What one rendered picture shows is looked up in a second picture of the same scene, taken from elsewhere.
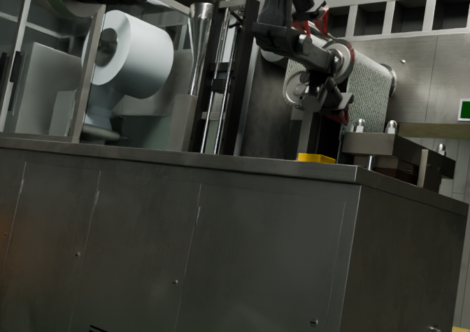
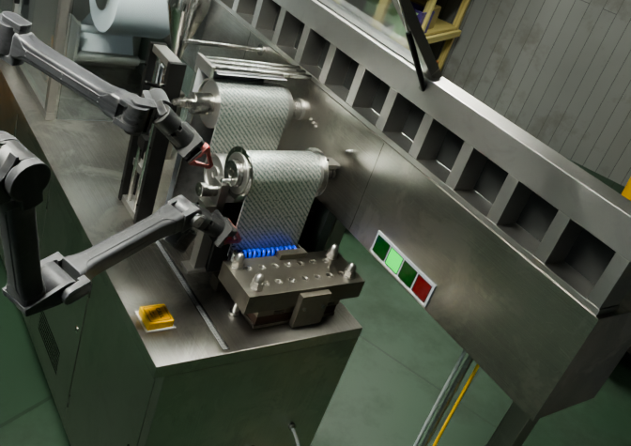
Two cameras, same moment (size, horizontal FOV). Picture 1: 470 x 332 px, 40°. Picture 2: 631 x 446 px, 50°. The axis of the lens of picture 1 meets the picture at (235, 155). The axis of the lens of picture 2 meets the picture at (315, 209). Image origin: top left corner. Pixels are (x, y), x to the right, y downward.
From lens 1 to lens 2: 153 cm
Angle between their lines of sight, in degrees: 33
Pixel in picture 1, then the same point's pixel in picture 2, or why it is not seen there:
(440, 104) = (364, 222)
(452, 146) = not seen: outside the picture
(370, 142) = (234, 288)
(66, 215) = not seen: hidden behind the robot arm
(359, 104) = (262, 218)
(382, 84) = (303, 189)
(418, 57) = (362, 156)
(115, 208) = (55, 224)
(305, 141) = (198, 244)
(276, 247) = (120, 369)
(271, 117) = not seen: hidden behind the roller
